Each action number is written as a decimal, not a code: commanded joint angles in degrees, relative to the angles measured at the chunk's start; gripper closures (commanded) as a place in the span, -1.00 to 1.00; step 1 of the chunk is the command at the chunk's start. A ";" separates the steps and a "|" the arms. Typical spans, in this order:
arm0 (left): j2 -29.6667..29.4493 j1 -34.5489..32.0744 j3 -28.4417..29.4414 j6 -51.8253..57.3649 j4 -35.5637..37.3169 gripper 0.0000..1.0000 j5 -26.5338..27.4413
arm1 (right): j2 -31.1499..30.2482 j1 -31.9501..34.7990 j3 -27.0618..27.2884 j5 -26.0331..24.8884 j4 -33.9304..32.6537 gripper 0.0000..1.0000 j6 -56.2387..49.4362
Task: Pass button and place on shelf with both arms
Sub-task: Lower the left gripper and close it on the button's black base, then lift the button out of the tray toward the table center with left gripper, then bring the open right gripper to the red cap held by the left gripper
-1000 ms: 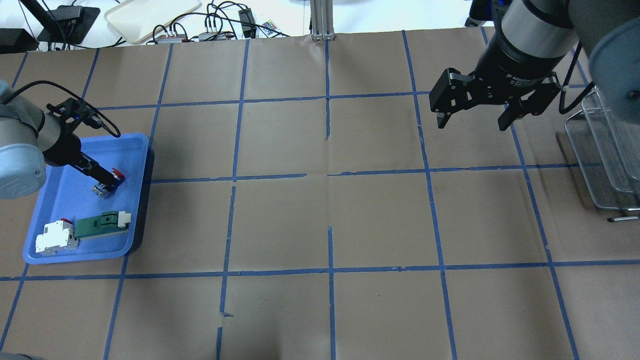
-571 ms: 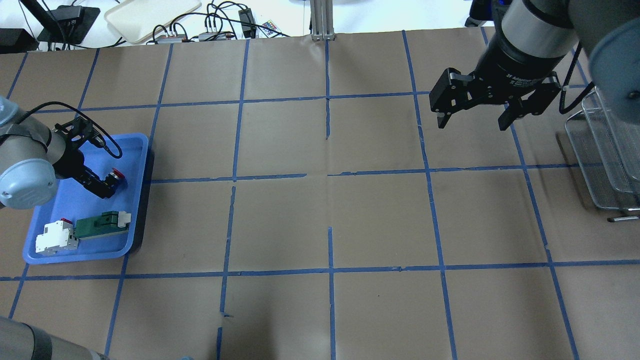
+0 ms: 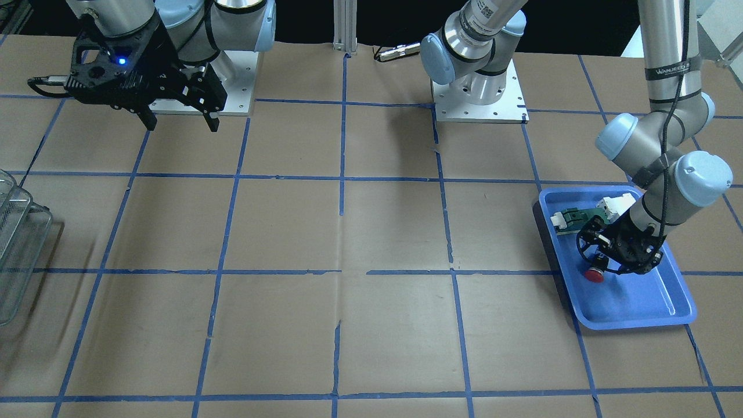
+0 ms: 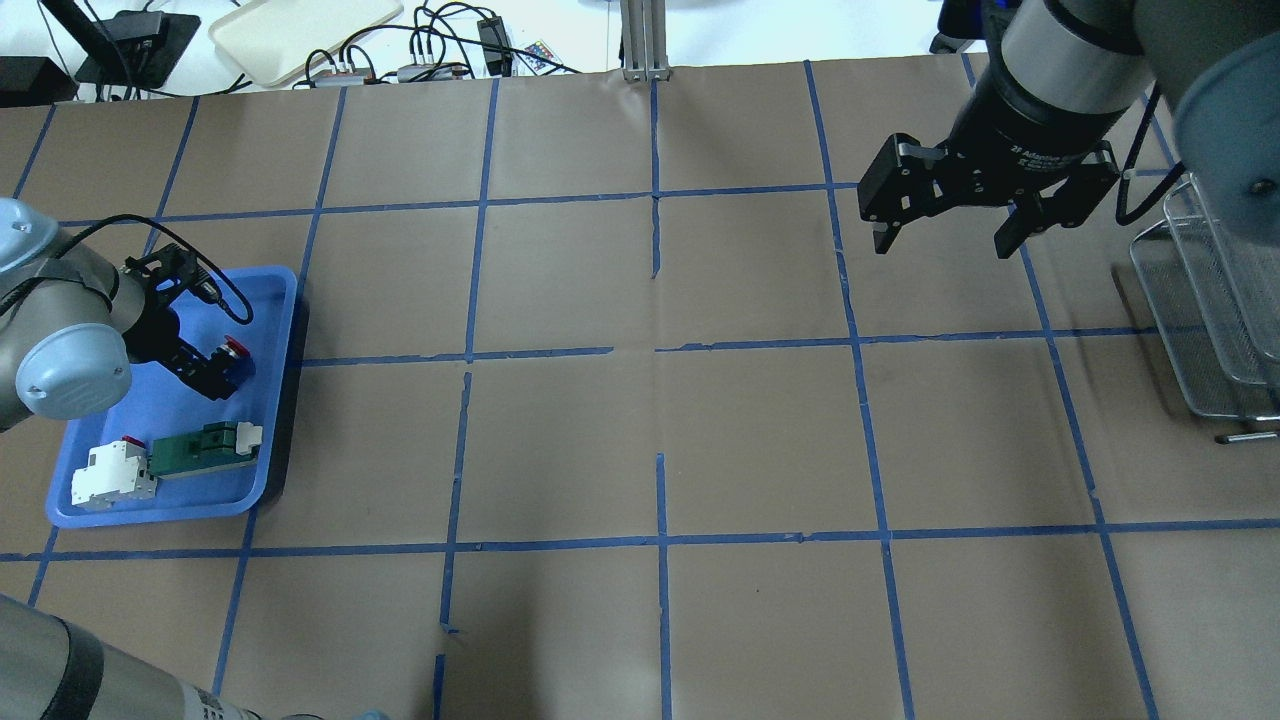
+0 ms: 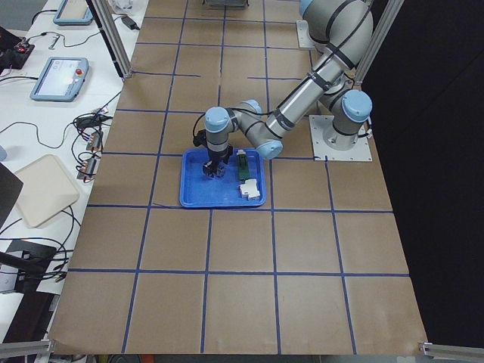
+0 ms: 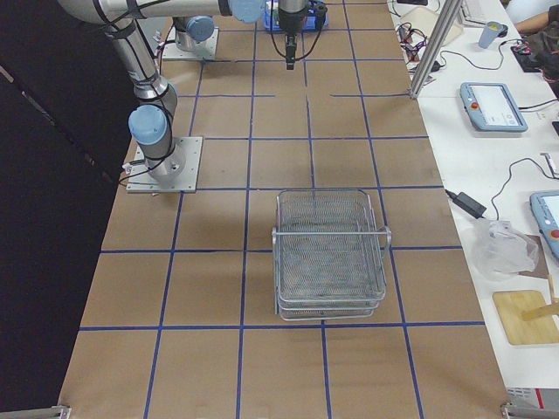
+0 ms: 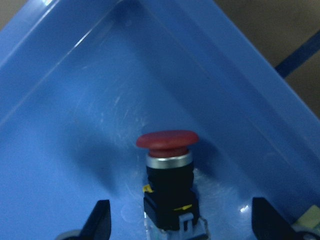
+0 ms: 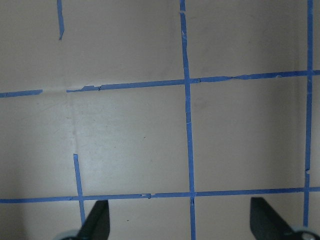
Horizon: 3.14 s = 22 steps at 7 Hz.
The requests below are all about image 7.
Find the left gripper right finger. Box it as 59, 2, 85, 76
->
251, 197, 295, 240

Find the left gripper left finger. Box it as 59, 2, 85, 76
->
79, 199, 112, 240

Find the red emergency stop button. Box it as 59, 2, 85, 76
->
136, 130, 210, 240

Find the green circuit board module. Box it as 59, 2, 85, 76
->
292, 205, 320, 235

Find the blue plastic tray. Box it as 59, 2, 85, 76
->
0, 0, 320, 240

